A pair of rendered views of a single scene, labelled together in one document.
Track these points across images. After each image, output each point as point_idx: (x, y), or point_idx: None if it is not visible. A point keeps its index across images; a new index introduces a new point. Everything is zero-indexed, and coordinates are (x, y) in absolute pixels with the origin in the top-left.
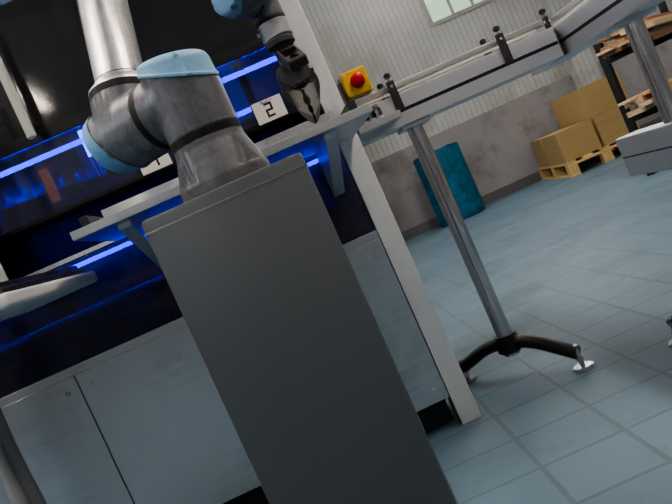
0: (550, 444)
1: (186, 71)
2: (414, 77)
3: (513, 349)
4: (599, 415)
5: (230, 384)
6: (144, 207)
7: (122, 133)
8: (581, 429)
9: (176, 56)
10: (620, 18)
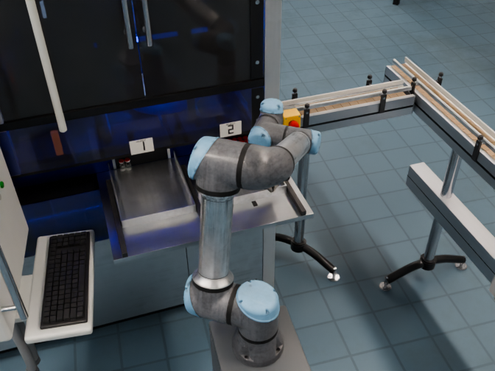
0: (313, 347)
1: (269, 319)
2: (322, 104)
3: (300, 252)
4: (339, 333)
5: None
6: (164, 251)
7: (215, 319)
8: (329, 341)
9: (268, 313)
10: (455, 152)
